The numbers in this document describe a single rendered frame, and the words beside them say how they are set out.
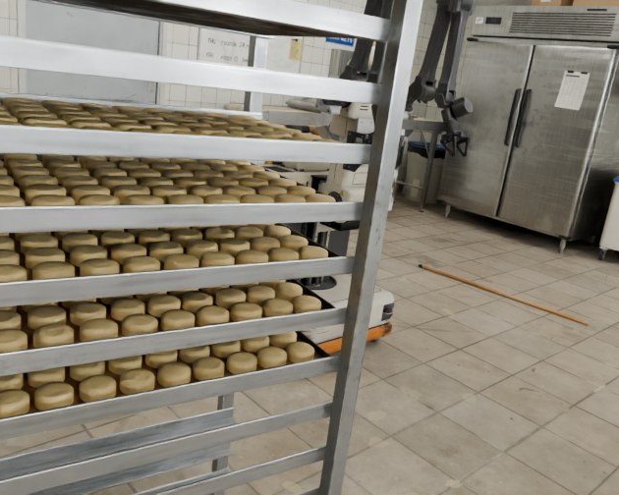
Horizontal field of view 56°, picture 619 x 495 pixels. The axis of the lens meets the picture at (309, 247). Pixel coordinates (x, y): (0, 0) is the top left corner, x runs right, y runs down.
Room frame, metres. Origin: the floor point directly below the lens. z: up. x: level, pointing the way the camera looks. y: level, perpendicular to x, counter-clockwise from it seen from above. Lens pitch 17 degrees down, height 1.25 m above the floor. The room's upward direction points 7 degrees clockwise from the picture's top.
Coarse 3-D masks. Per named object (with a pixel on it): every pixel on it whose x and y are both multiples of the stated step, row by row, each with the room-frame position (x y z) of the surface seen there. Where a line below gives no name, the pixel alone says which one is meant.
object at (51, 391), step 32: (160, 352) 0.84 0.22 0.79; (192, 352) 0.85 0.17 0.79; (224, 352) 0.88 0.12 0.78; (256, 352) 0.91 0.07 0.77; (288, 352) 0.90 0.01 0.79; (0, 384) 0.69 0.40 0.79; (32, 384) 0.72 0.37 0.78; (64, 384) 0.71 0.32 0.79; (96, 384) 0.72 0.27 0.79; (128, 384) 0.74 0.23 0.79; (160, 384) 0.77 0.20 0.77; (0, 416) 0.64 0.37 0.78
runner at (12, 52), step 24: (0, 48) 0.62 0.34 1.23; (24, 48) 0.63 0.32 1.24; (48, 48) 0.64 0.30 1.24; (72, 48) 0.65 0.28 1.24; (96, 48) 0.67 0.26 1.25; (72, 72) 0.65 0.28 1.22; (96, 72) 0.67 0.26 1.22; (120, 72) 0.68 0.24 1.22; (144, 72) 0.70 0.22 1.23; (168, 72) 0.72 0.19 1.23; (192, 72) 0.73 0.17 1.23; (216, 72) 0.75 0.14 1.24; (240, 72) 0.77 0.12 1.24; (264, 72) 0.79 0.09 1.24; (312, 96) 0.83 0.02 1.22; (336, 96) 0.85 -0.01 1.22; (360, 96) 0.88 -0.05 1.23
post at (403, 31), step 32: (416, 0) 0.88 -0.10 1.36; (416, 32) 0.89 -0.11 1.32; (384, 64) 0.89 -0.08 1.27; (384, 96) 0.88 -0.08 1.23; (384, 128) 0.88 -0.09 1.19; (384, 160) 0.87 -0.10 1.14; (384, 192) 0.88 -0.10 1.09; (384, 224) 0.89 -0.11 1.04; (352, 288) 0.89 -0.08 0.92; (352, 320) 0.88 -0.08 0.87; (352, 352) 0.87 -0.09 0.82; (352, 384) 0.88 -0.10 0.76; (352, 416) 0.89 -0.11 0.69; (320, 480) 0.89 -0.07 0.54
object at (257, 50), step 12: (252, 36) 1.26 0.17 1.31; (252, 48) 1.26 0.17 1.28; (264, 48) 1.26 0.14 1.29; (252, 60) 1.25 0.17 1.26; (264, 60) 1.26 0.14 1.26; (252, 96) 1.25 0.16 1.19; (252, 108) 1.25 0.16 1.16; (228, 396) 1.25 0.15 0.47; (216, 468) 1.25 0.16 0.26; (216, 492) 1.25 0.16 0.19
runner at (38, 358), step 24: (312, 312) 0.86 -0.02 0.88; (336, 312) 0.89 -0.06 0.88; (144, 336) 0.71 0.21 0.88; (168, 336) 0.73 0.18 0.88; (192, 336) 0.75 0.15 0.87; (216, 336) 0.77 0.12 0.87; (240, 336) 0.79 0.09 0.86; (0, 360) 0.61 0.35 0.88; (24, 360) 0.62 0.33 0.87; (48, 360) 0.64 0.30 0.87; (72, 360) 0.66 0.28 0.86; (96, 360) 0.67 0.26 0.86
